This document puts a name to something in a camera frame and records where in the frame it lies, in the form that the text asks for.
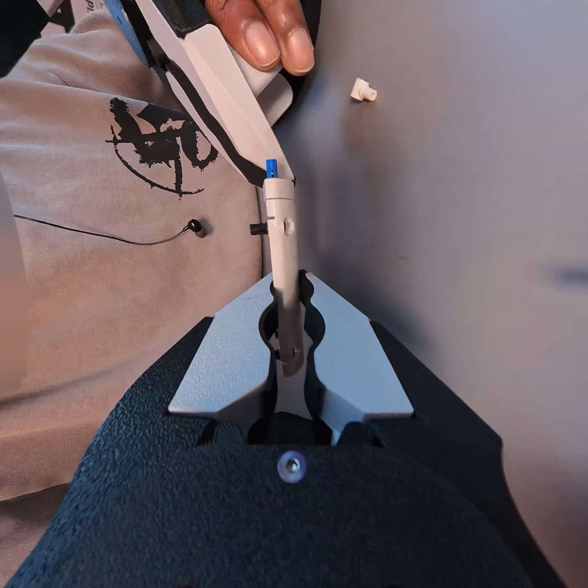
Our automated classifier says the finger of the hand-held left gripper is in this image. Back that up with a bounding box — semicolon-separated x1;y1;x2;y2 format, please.
137;0;296;181
163;62;268;189

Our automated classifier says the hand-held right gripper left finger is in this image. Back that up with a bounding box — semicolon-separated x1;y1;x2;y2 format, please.
168;271;280;432

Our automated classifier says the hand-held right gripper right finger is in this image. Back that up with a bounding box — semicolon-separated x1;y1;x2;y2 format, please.
300;270;414;445

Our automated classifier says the blue and white lego panel assembly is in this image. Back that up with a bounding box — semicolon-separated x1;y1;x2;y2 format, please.
249;158;307;378

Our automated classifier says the small white lego connector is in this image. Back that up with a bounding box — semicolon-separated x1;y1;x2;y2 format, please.
349;77;379;103

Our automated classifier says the person's left hand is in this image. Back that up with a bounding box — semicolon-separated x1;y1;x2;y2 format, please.
204;0;316;77

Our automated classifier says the person's torso beige hoodie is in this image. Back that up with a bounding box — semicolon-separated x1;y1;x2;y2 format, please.
0;9;277;575

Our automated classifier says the black cord with round end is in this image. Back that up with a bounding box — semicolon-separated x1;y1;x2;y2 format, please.
14;214;209;246

